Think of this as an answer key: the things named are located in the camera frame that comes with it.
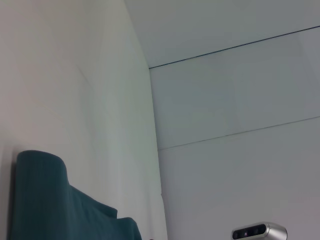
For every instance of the teal t-shirt with beige print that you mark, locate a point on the teal t-shirt with beige print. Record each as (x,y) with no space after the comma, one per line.
(62,205)

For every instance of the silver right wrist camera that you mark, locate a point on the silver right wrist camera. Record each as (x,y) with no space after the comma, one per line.
(260,231)

